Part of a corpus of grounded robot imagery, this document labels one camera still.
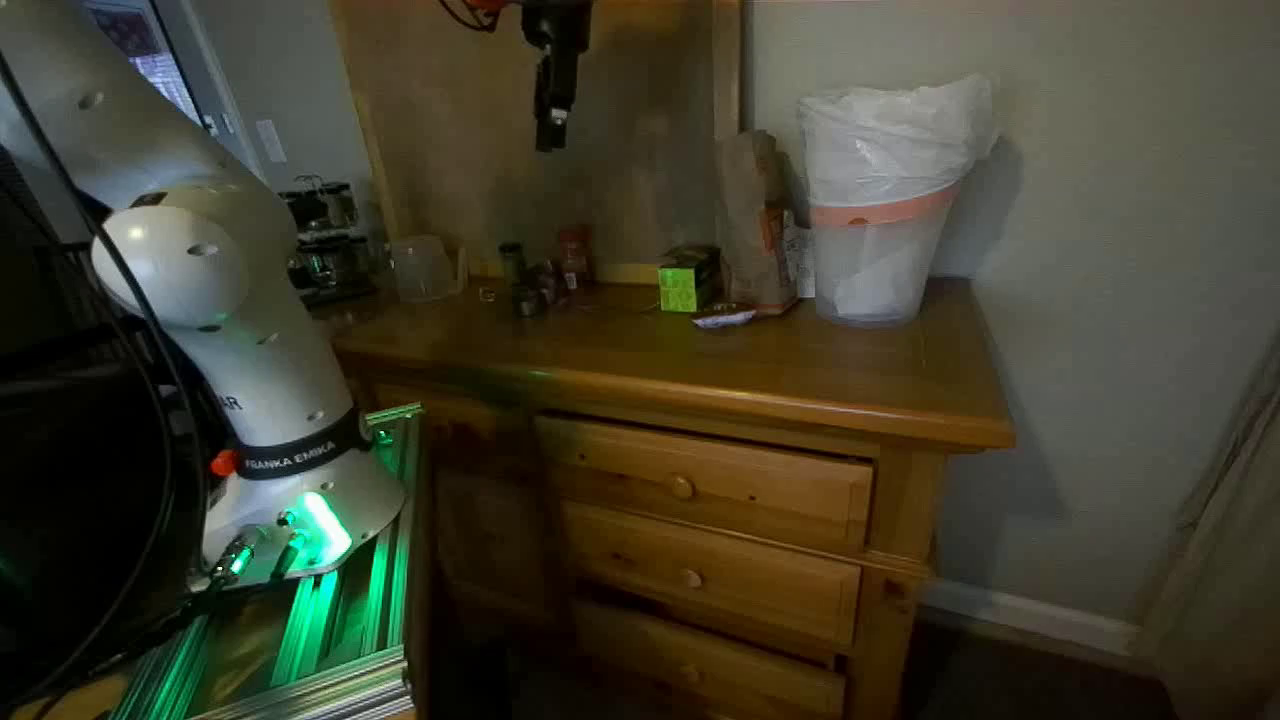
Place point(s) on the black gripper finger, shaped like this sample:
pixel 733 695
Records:
pixel 553 106

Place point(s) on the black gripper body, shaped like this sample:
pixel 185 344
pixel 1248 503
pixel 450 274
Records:
pixel 557 26

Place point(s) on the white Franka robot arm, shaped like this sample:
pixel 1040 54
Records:
pixel 274 367

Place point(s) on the green tea box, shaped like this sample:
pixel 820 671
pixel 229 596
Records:
pixel 690 283

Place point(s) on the tall wooden board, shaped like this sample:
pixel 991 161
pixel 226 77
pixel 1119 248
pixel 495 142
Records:
pixel 441 147

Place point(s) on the red spice jar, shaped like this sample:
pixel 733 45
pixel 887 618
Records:
pixel 572 257

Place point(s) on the small dark bottle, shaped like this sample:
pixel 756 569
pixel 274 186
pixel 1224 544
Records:
pixel 512 266

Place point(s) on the small dark figurine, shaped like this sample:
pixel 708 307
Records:
pixel 535 288

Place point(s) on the clear glass jar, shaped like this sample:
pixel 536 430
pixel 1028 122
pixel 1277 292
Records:
pixel 421 269

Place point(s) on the brown rough rock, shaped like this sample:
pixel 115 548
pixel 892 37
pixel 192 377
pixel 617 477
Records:
pixel 754 223

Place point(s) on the cluttered background shelf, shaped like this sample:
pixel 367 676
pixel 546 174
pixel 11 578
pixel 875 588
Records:
pixel 326 240

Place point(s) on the wooden dresser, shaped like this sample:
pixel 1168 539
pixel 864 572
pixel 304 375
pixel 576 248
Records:
pixel 746 375

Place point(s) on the white plastic bin liner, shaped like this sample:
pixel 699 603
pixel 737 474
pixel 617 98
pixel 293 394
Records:
pixel 892 134

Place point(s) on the white trash bin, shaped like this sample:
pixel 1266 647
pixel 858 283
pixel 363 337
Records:
pixel 875 266

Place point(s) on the round wooden drawer knob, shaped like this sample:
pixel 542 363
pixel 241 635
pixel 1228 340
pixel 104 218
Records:
pixel 694 578
pixel 683 485

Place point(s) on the large wooden dresser drawer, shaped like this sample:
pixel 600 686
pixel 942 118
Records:
pixel 706 480

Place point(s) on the medium wooden dresser drawer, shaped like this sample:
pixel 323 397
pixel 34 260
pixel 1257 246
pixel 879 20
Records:
pixel 713 572

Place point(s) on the small wooden dresser drawer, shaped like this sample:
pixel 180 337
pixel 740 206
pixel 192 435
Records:
pixel 706 661

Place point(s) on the black monitor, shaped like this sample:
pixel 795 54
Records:
pixel 74 464

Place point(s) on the white baseboard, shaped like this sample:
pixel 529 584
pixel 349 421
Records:
pixel 1027 623

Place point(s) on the white wall light switch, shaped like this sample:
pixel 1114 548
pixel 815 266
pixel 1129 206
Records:
pixel 269 142

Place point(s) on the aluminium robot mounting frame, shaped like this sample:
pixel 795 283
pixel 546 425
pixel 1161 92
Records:
pixel 332 625

